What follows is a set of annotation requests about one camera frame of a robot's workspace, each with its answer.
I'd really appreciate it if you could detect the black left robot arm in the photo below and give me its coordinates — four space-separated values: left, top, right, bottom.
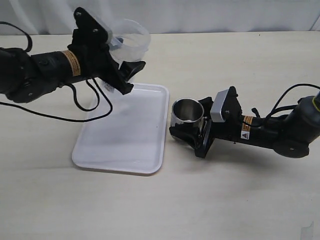
0 28 146 103

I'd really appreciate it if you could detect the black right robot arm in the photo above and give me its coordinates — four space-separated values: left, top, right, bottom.
169 86 320 159

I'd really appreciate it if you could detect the white rectangular plastic tray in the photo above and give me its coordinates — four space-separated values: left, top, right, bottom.
71 83 170 175

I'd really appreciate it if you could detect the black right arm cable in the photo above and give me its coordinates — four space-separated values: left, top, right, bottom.
250 83 320 127

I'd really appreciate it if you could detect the white backdrop curtain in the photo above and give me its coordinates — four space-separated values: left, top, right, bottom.
0 0 320 35

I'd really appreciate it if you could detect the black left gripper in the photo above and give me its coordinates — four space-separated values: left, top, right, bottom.
68 28 146 95

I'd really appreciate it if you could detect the clear plastic water pitcher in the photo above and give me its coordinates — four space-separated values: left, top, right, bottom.
108 19 151 68

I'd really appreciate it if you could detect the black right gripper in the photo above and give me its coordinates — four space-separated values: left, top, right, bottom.
169 86 243 158

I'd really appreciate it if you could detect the stainless steel cup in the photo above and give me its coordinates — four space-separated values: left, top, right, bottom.
170 98 205 129

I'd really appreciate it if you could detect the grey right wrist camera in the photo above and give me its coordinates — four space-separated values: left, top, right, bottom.
210 89 229 123

